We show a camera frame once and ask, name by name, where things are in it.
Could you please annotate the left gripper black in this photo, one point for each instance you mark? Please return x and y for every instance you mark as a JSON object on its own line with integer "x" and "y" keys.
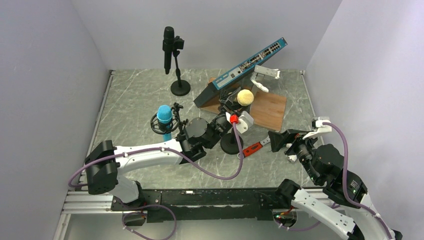
{"x": 224, "y": 114}

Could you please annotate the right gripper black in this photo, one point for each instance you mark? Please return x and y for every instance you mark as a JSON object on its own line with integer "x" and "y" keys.
{"x": 277, "y": 139}

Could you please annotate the black tripod shock mount stand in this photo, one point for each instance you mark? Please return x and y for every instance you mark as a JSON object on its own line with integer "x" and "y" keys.
{"x": 177, "y": 123}

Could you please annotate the black shock mount desk stand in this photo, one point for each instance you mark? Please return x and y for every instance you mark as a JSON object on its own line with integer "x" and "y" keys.
{"x": 230, "y": 106}

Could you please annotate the blue microphone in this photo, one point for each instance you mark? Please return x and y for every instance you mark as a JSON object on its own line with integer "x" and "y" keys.
{"x": 164, "y": 116}

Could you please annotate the cream yellow microphone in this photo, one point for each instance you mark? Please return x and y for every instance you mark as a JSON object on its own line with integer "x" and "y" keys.
{"x": 245, "y": 97}

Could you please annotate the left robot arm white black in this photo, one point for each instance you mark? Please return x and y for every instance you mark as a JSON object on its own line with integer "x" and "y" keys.
{"x": 107, "y": 164}

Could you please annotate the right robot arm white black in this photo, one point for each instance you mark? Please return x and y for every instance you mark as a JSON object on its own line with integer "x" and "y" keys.
{"x": 327, "y": 168}

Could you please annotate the black round base stand rear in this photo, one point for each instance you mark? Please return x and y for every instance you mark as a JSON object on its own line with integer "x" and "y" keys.
{"x": 179, "y": 87}

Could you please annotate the black microphone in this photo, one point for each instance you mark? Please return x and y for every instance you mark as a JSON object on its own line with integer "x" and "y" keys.
{"x": 167, "y": 47}

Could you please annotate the white small plug part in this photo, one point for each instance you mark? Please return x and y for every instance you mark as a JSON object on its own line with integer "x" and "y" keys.
{"x": 292, "y": 158}

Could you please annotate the wooden board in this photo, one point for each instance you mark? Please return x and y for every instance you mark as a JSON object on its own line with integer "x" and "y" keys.
{"x": 267, "y": 109}

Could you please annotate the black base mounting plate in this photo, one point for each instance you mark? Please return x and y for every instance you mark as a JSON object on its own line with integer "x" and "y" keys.
{"x": 206, "y": 204}

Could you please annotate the red handled adjustable wrench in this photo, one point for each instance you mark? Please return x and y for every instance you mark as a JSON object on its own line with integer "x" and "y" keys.
{"x": 248, "y": 151}

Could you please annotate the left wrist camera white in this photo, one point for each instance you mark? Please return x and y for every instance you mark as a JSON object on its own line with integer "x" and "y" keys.
{"x": 242, "y": 121}

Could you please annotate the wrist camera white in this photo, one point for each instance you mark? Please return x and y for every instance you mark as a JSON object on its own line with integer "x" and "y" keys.
{"x": 242, "y": 121}
{"x": 319, "y": 127}

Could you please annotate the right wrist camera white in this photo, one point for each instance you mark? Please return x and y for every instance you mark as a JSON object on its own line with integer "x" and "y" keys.
{"x": 319, "y": 127}

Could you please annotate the blue network switch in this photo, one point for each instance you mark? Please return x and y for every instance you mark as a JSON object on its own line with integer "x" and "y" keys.
{"x": 237, "y": 73}

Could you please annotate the white metal bracket stand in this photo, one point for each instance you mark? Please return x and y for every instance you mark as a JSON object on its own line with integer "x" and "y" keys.
{"x": 259, "y": 74}

